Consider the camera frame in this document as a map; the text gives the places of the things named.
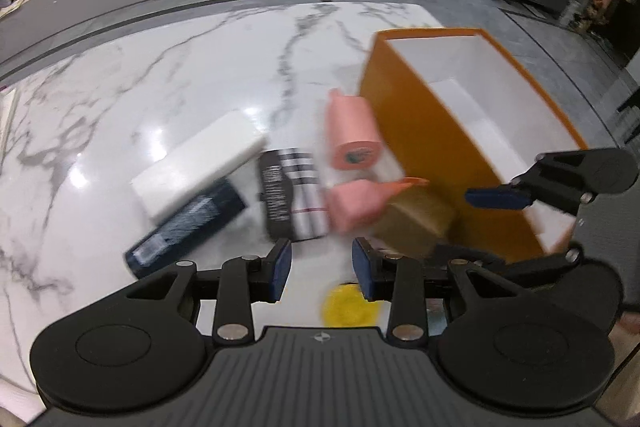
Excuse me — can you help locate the yellow round object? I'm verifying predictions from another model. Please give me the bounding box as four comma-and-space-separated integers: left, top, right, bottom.
321, 284, 386, 327

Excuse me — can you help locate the gold square box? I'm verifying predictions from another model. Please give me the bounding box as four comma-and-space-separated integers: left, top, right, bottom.
372, 187, 457, 259

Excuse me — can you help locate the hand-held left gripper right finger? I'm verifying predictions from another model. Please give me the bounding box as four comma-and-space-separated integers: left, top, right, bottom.
351, 237, 527, 344

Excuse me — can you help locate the white rectangular box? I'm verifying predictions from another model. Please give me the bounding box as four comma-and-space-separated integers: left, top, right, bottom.
131, 109, 267, 223

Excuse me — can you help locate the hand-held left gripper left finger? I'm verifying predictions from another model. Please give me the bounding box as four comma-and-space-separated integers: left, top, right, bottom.
125, 238, 293, 343

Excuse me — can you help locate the orange box with white inside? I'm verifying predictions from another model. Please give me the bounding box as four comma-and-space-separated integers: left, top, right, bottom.
360, 27, 588, 264

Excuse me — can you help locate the pink cylinder bottle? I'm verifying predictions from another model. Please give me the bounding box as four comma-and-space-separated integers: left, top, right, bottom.
325, 89, 386, 171

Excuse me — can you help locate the pink bottle with orange pump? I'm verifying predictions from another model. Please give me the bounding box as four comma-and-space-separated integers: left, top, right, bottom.
327, 177, 431, 234

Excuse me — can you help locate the plaid striped box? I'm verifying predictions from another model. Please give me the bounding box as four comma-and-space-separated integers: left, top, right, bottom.
257, 148, 331, 242

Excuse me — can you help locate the dark blue bottle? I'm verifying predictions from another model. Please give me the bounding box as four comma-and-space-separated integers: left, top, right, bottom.
124, 179, 247, 279

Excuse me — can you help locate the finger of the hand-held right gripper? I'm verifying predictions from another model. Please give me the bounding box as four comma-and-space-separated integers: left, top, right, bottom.
434, 243, 584, 279
465, 148, 598, 214

